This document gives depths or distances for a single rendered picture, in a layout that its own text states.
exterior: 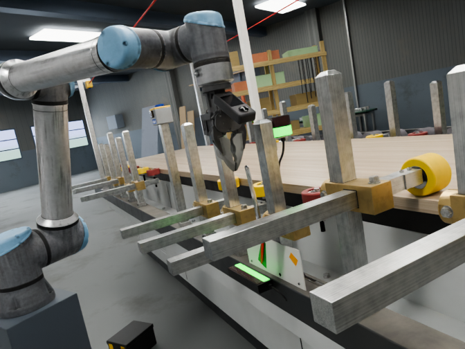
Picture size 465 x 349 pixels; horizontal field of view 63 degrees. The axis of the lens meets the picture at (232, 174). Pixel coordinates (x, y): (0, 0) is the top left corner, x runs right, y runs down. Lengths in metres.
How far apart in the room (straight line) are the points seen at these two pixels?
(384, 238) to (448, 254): 0.57
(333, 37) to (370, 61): 1.13
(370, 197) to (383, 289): 0.32
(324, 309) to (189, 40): 0.72
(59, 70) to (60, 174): 0.52
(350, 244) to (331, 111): 0.26
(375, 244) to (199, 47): 0.65
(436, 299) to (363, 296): 0.63
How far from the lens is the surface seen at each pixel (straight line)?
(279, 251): 0.98
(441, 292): 0.98
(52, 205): 1.55
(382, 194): 0.70
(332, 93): 0.72
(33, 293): 1.55
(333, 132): 0.72
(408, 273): 0.41
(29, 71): 1.21
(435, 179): 0.83
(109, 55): 0.91
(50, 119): 1.44
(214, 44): 0.92
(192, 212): 1.35
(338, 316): 0.36
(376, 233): 1.03
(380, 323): 0.82
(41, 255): 1.56
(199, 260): 0.83
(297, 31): 10.80
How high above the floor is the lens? 1.13
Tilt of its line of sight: 9 degrees down
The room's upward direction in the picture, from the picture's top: 11 degrees counter-clockwise
